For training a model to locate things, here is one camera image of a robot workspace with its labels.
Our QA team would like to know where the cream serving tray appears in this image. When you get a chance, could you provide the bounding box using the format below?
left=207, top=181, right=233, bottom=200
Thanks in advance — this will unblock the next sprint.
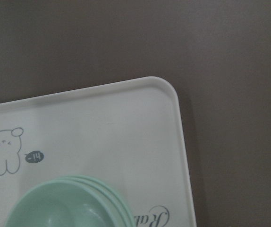
left=0, top=77, right=196, bottom=227

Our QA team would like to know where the green bowl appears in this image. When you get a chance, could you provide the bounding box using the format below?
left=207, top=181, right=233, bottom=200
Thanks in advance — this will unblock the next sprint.
left=5, top=180, right=126, bottom=227
left=76, top=175, right=136, bottom=227
left=62, top=176, right=131, bottom=227

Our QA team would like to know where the green bowl on tray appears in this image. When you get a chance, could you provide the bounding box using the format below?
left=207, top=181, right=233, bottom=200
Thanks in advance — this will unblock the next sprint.
left=76, top=175, right=136, bottom=227

